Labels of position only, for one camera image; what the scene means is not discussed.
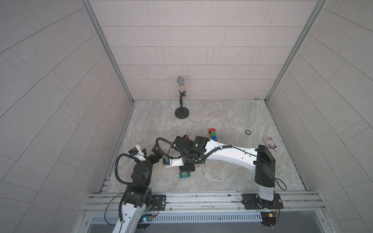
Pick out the aluminium front rail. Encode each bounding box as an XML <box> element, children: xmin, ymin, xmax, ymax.
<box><xmin>81</xmin><ymin>190</ymin><xmax>325</xmax><ymax>215</ymax></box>

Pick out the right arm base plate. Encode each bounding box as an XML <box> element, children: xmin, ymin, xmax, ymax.
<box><xmin>241</xmin><ymin>193</ymin><xmax>284</xmax><ymax>210</ymax></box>

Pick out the left controller board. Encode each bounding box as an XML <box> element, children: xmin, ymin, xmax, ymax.
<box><xmin>137</xmin><ymin>214</ymin><xmax>154</xmax><ymax>229</ymax></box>

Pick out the right controller board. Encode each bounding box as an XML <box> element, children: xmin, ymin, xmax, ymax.
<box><xmin>260</xmin><ymin>212</ymin><xmax>280</xmax><ymax>227</ymax></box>

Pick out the playing card box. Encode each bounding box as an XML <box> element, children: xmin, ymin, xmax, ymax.
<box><xmin>263</xmin><ymin>137</ymin><xmax>278</xmax><ymax>150</ymax></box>

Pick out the red small lego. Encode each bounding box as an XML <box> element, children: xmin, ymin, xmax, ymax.
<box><xmin>208</xmin><ymin>128</ymin><xmax>216</xmax><ymax>134</ymax></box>

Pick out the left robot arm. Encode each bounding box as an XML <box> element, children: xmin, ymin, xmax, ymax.
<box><xmin>113</xmin><ymin>146</ymin><xmax>162</xmax><ymax>233</ymax></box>

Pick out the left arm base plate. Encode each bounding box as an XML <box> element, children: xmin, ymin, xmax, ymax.
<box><xmin>145</xmin><ymin>195</ymin><xmax>167</xmax><ymax>212</ymax></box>

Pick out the controller board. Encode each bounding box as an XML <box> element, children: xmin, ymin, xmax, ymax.
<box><xmin>137</xmin><ymin>214</ymin><xmax>154</xmax><ymax>229</ymax></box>
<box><xmin>260</xmin><ymin>212</ymin><xmax>280</xmax><ymax>227</ymax></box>

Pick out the black microphone stand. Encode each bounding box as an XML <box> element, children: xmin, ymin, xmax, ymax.
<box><xmin>175</xmin><ymin>91</ymin><xmax>189</xmax><ymax>119</ymax></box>

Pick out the vented cable duct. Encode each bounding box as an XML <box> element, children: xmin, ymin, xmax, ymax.
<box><xmin>91</xmin><ymin>212</ymin><xmax>263</xmax><ymax>224</ymax></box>

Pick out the glitter microphone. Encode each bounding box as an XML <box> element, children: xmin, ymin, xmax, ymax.
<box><xmin>176</xmin><ymin>76</ymin><xmax>185</xmax><ymax>93</ymax></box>

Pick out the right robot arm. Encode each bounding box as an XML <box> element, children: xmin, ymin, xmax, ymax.
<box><xmin>171</xmin><ymin>136</ymin><xmax>276</xmax><ymax>202</ymax></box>

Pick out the green long lego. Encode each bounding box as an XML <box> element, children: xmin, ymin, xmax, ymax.
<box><xmin>179</xmin><ymin>172</ymin><xmax>191</xmax><ymax>179</ymax></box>

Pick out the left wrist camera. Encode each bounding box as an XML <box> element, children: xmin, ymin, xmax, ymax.
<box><xmin>129</xmin><ymin>145</ymin><xmax>146</xmax><ymax>162</ymax></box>

